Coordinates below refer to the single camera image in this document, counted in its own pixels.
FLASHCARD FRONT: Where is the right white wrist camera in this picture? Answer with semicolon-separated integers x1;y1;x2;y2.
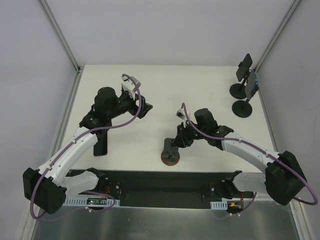
176;108;189;128

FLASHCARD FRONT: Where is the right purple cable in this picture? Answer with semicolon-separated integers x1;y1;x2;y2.
181;102;316;217

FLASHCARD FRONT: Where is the right aluminium frame post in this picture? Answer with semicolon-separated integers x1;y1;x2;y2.
253;0;303;73

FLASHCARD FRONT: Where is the black clamp phone stand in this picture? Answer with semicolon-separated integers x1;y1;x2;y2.
231;97;253;118

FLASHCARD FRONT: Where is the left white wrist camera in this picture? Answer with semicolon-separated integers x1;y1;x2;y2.
121;76;141;101

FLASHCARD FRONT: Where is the aluminium frame post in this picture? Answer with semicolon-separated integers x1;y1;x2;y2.
37;0;81;73
253;0;303;73

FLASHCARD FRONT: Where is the brown base phone stand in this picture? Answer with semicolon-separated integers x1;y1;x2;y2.
160;138;180;166

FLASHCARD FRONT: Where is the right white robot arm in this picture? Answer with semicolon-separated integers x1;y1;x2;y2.
171;108;307;205

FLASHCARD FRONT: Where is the left white cable duct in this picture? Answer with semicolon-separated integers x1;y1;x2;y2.
62;196;120;208

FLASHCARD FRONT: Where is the left aluminium frame post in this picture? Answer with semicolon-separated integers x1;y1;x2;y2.
37;0;81;73

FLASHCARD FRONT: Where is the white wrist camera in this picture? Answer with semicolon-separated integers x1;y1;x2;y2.
121;76;141;101
176;108;189;128

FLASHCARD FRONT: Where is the black round base phone stand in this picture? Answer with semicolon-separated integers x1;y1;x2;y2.
229;78;248;100

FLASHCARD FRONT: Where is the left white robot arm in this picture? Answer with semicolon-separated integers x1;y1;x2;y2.
22;87;153;220

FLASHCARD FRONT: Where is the purple cable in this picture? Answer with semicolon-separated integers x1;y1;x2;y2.
181;102;316;217
29;73;144;221

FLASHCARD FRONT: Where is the black phone with red case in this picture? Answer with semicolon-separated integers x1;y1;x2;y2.
93;131;108;157

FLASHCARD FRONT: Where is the right white cable duct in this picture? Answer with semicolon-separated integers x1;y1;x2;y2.
210;200;244;211

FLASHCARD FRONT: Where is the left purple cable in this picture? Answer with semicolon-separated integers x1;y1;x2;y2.
29;73;144;221

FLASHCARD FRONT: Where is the white cable duct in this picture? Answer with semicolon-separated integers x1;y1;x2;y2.
210;200;244;211
62;196;120;208

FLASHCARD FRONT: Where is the blue edged black phone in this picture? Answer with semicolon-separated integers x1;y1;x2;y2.
244;70;259;100

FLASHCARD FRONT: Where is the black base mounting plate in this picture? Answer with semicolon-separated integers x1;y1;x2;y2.
77;169;261;208

